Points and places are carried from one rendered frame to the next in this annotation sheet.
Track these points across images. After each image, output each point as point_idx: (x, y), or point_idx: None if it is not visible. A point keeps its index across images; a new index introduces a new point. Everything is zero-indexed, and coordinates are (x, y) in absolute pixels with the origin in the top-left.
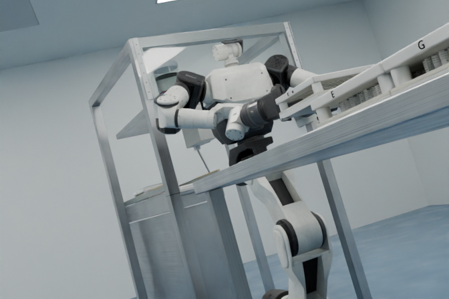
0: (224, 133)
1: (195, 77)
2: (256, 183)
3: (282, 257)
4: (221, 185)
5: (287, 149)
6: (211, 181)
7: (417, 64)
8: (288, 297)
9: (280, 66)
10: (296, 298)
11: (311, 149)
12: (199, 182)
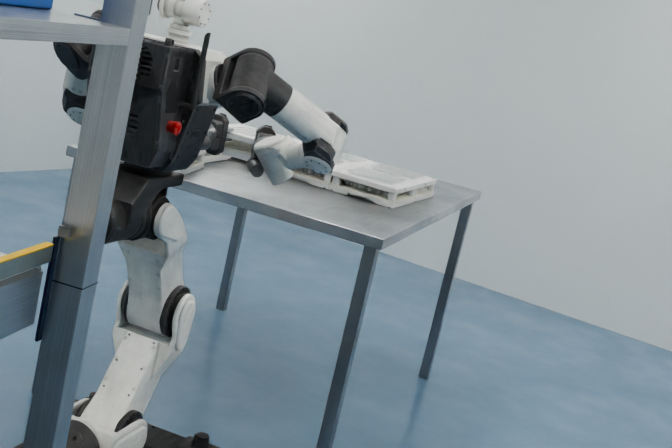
0: (187, 154)
1: None
2: (183, 238)
3: (185, 336)
4: (401, 239)
5: (431, 219)
6: (397, 237)
7: None
8: (128, 408)
9: None
10: (142, 399)
11: (435, 220)
12: (389, 238)
